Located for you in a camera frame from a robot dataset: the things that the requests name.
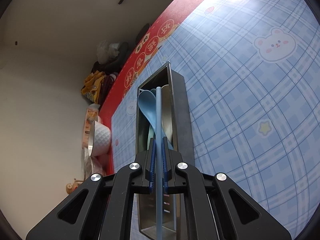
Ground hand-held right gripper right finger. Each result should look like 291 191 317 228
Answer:
161 137 292 240

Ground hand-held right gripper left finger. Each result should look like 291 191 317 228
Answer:
25 140 157 240

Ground green spoon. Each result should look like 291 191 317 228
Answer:
147 125 157 150

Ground beige spoon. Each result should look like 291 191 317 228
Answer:
161 84 173 140

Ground blue chopstick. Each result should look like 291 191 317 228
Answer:
155 86 164 240

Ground metal utensil tray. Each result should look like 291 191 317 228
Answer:
135 60 194 238

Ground blue spoon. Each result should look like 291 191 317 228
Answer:
137 89 174 150

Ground white dimpled bowl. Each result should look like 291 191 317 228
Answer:
86 120 112 157

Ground orange patterned tissue pack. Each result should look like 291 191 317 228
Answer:
84 106 103 149

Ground red printed tablecloth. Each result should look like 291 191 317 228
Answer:
99 0 240 178

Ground small brown toy figure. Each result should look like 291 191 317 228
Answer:
66 179 84 194

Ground yellow snack bags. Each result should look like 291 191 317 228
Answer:
81 71 107 103

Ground white plastic bag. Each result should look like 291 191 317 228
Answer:
96 40 120 63

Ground black round basin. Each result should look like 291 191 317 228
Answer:
135 23 151 45

